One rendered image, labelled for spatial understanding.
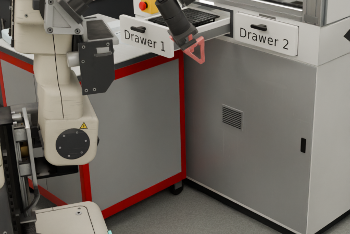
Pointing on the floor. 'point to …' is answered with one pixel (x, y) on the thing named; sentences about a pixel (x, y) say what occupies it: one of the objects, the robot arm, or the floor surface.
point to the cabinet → (269, 135)
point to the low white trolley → (117, 128)
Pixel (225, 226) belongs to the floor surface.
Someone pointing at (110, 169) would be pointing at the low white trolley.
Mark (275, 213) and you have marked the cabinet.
